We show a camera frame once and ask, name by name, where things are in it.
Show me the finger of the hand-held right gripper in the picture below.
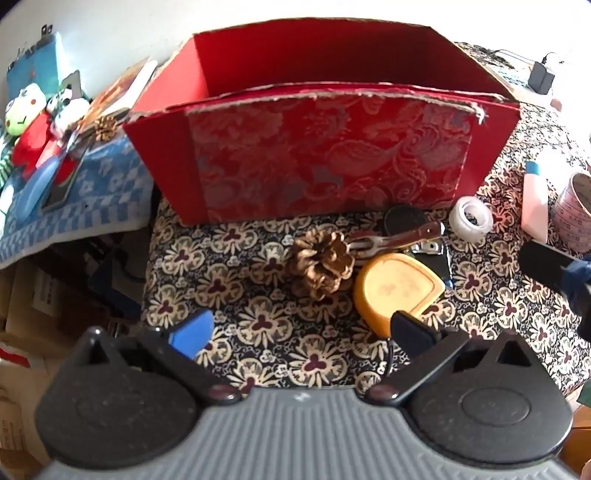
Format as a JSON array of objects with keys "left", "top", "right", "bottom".
[{"left": 518, "top": 241, "right": 591, "bottom": 296}]

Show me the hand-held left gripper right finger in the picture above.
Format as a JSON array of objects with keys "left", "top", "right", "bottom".
[{"left": 367, "top": 311, "right": 536, "bottom": 408}]

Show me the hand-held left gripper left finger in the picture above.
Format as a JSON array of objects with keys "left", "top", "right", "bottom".
[{"left": 81, "top": 310, "right": 241, "bottom": 408}]

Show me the yellow tape measure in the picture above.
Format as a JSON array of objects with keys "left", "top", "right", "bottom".
[{"left": 353, "top": 253, "right": 446, "bottom": 326}]

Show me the wooden handled metal tool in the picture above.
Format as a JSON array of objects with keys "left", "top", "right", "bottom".
[{"left": 346, "top": 220, "right": 446, "bottom": 257}]

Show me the clear tape roll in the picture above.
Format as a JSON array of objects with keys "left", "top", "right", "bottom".
[{"left": 449, "top": 196, "right": 495, "bottom": 243}]

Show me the large brown pine cone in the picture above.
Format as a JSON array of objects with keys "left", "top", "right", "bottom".
[{"left": 284, "top": 230, "right": 356, "bottom": 301}]

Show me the red patterned cardboard box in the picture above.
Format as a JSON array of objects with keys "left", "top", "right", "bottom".
[{"left": 122, "top": 17, "right": 522, "bottom": 227}]

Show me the pink and white bottle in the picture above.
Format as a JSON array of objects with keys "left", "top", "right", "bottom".
[{"left": 521, "top": 161, "right": 550, "bottom": 244}]

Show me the brown cardboard box with label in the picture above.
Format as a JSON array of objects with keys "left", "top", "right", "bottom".
[{"left": 4, "top": 265, "right": 93, "bottom": 333}]

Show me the blue checkered cloth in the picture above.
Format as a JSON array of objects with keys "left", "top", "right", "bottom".
[{"left": 0, "top": 134, "right": 155, "bottom": 271}]

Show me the black power adapter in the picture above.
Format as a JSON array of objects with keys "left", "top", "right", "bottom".
[{"left": 527, "top": 53, "right": 556, "bottom": 93}]

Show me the black phone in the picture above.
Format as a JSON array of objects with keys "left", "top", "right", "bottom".
[{"left": 41, "top": 152, "right": 84, "bottom": 213}]

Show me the blue glasses case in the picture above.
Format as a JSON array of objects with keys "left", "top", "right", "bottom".
[{"left": 16, "top": 157, "right": 61, "bottom": 217}]

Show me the small brown pine cone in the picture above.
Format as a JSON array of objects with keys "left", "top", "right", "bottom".
[{"left": 93, "top": 116, "right": 122, "bottom": 144}]

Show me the green striped plush toy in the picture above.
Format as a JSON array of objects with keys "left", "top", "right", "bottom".
[{"left": 0, "top": 143, "right": 14, "bottom": 185}]

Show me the orange covered book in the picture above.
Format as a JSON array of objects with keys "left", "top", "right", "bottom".
[{"left": 76, "top": 56, "right": 158, "bottom": 132}]

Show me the black and white panda plush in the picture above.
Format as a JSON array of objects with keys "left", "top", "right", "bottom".
[{"left": 46, "top": 88, "right": 90, "bottom": 137}]

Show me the small grey card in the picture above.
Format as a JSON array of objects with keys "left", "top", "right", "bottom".
[{"left": 60, "top": 70, "right": 83, "bottom": 100}]

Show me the green frog plush toy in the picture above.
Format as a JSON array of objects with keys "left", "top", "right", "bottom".
[{"left": 4, "top": 83, "right": 54, "bottom": 178}]

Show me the blue box with binder clips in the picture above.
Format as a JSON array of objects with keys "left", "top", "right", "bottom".
[{"left": 7, "top": 25, "right": 65, "bottom": 95}]

